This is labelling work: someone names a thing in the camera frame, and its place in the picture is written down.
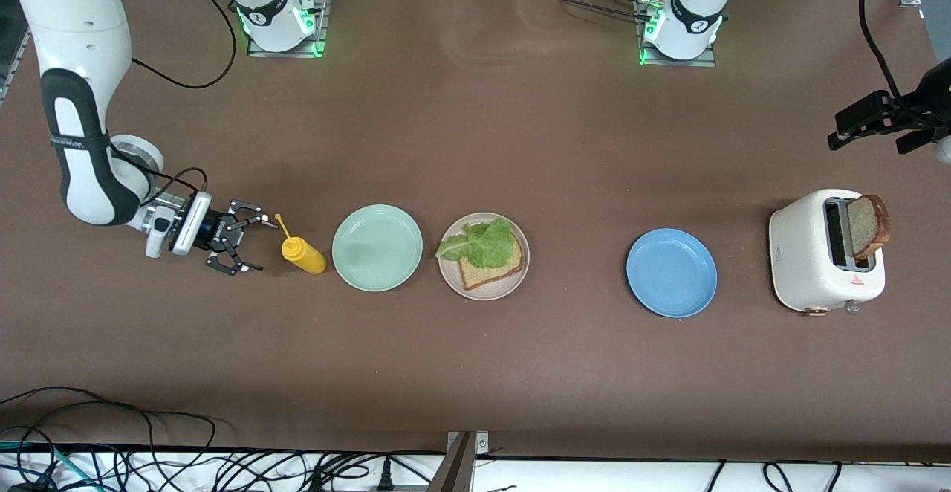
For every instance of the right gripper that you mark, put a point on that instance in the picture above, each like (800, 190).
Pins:
(210, 231)

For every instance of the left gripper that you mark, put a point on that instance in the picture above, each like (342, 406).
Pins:
(923, 102)

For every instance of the yellow mustard squeeze bottle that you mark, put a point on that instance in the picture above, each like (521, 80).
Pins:
(304, 254)

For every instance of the dark crust bread slice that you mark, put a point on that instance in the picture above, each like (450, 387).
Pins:
(865, 224)

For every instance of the green lettuce leaf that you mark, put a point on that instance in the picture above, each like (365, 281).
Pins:
(483, 247)

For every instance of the light crust bread slice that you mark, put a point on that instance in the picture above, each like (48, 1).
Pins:
(490, 276)

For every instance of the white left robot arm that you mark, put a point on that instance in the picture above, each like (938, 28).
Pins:
(695, 9)

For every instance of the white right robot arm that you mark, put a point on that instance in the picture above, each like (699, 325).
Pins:
(74, 31)

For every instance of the mint green plate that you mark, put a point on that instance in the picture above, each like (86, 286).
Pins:
(377, 248)

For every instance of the blue plate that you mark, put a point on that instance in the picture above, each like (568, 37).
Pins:
(672, 273)

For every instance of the beige plate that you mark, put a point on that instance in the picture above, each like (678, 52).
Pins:
(490, 295)

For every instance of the white toaster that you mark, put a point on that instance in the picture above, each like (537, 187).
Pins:
(799, 254)

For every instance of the black power plug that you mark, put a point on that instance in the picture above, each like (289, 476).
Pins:
(385, 477)

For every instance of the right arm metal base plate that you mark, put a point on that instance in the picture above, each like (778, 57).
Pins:
(286, 54)

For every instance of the aluminium table edge rail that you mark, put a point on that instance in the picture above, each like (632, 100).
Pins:
(9, 76)

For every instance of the grey metal bracket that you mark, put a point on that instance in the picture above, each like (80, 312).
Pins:
(457, 470)

